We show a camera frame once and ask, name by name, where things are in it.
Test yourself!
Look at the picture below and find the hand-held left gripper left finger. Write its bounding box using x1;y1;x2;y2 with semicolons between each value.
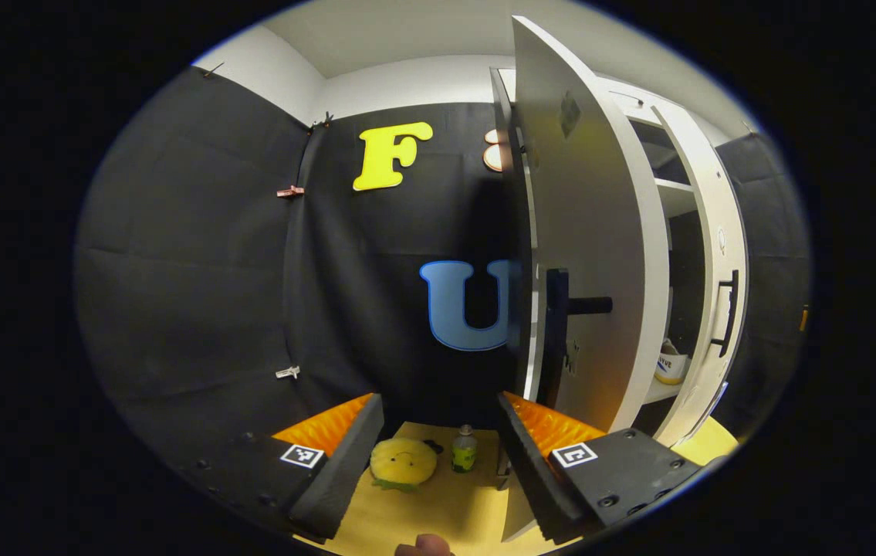
175;392;386;543

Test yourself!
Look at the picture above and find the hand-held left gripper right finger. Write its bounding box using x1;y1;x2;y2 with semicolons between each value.
496;390;707;544

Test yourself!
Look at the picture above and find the white shoe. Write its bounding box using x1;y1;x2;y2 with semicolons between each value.
654;338;690;386

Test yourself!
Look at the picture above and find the white shoe cabinet door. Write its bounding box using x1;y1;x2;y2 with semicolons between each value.
501;15;671;543
652;100;751;449

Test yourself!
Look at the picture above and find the white shoe cabinet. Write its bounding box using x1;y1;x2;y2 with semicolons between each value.
490;15;751;543

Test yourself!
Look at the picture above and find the yellow plush toy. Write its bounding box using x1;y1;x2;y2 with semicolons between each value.
370;436;439;493

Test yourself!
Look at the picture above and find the green bottle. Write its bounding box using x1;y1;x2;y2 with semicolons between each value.
451;424;479;474

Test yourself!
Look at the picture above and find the black backdrop cloth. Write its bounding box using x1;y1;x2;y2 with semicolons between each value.
75;66;815;456

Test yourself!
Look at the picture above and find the black door handle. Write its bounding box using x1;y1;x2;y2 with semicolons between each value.
709;270;740;358

